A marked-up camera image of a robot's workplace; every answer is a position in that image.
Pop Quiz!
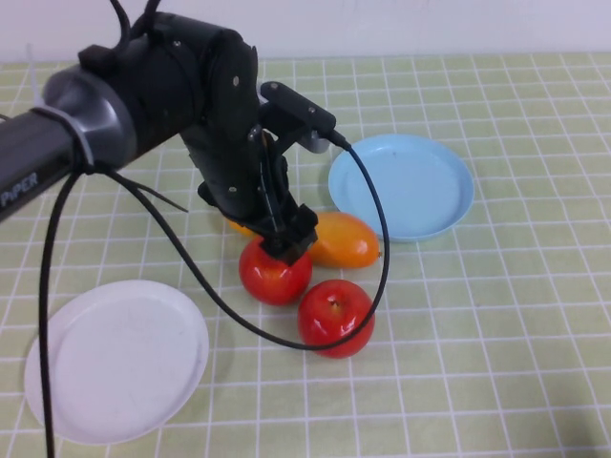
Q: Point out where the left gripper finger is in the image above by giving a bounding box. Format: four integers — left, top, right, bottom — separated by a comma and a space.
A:
285, 204, 320, 249
260, 224, 307, 266

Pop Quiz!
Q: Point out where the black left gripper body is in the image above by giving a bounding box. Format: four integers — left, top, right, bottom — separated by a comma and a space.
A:
184, 124, 301, 235

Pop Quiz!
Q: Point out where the red toy apple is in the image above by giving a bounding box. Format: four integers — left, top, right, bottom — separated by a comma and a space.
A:
238, 237, 314, 307
297, 279, 376, 360

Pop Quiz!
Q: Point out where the yellow orange toy fruit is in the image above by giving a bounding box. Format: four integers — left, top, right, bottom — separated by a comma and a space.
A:
226, 217, 255, 239
307, 211, 384, 271

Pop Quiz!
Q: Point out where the light blue round plate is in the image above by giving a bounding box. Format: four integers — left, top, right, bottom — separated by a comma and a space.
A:
327, 134, 475, 244

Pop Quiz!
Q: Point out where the white round plate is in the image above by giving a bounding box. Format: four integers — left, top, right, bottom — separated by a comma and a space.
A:
23, 280, 210, 448

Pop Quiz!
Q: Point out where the white zip tie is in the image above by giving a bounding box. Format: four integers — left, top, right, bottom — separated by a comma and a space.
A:
26, 45, 99, 168

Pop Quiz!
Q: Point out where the green checked tablecloth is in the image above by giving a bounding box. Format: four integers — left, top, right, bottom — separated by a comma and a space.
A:
0, 52, 611, 458

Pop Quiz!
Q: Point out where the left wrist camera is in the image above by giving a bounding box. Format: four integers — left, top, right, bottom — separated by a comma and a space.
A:
259, 81, 337, 155

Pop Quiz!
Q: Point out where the black looped wrist cable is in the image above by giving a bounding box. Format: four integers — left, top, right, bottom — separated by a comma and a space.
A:
108, 0, 163, 47

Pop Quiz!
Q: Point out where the black camera cable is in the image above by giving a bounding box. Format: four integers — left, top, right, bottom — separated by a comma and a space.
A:
38, 129, 390, 458

